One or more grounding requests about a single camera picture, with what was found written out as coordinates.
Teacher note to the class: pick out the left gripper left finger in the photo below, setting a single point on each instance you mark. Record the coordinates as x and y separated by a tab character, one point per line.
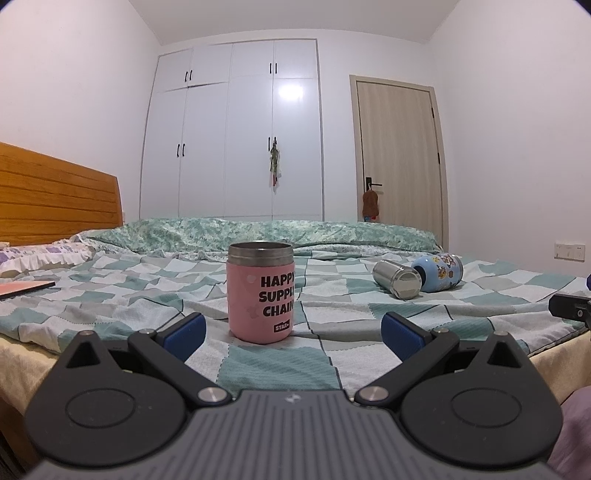
163	354

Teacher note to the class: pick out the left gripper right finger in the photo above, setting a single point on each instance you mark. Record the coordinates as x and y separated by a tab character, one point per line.
423	354

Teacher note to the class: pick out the silver steel cup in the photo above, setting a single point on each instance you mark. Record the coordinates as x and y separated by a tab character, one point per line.
401	281

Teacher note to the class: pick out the blue cartoon sticker cup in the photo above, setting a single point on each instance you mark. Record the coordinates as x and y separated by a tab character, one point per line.
439	272

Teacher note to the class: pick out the pink steel cup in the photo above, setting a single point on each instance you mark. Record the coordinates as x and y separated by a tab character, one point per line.
261	284

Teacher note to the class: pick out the checkered green white blanket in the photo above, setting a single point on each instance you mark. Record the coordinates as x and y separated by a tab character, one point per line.
313	326

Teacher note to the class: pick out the green floral duvet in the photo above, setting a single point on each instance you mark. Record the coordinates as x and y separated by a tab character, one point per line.
205	238

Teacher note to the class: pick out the purple floral pillow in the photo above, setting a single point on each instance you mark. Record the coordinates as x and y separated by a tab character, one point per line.
16	260

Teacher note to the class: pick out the yellow bed sheet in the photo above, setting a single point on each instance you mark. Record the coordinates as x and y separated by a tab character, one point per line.
23	367

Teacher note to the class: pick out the wooden headboard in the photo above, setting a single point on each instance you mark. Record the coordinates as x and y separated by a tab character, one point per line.
45	199

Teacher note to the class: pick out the beige wooden door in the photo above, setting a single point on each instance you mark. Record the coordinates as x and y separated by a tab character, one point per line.
399	143

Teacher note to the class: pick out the hanging dried herb bundle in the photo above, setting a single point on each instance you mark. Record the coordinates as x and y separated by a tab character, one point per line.
274	164

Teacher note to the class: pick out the white wardrobe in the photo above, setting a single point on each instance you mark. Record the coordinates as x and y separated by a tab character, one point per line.
212	113

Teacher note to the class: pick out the white wall switch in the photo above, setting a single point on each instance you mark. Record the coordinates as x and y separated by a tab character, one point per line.
570	251

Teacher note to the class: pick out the brown plush toy on handle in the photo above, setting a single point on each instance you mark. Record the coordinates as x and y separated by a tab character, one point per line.
370	206

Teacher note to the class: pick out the black door handle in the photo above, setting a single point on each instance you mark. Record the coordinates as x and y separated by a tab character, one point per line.
370	184

